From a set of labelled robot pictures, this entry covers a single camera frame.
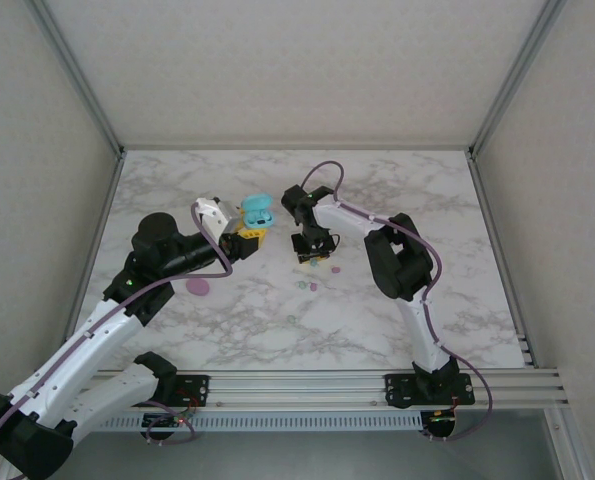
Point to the aluminium back frame rail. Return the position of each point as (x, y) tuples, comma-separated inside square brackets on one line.
[(297, 147)]

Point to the pink earbud charging case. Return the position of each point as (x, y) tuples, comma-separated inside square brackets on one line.
[(197, 287)]

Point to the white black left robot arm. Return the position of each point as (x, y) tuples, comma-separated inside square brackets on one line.
[(87, 345)]

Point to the aluminium frame post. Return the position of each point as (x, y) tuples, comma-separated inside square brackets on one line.
[(79, 75), (515, 75)]

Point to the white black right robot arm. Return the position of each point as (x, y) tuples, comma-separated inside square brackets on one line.
[(349, 217)]

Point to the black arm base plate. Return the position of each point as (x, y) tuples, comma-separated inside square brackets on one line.
[(197, 387), (399, 390)]

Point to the small circuit board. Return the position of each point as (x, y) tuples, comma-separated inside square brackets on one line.
[(439, 422), (159, 422)]

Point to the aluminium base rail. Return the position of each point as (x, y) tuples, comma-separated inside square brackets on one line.
[(297, 387)]

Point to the aluminium side frame rail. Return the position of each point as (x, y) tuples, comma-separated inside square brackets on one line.
[(486, 200), (106, 200)]

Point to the blue earbud charging case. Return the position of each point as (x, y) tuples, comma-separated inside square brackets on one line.
[(257, 216)]

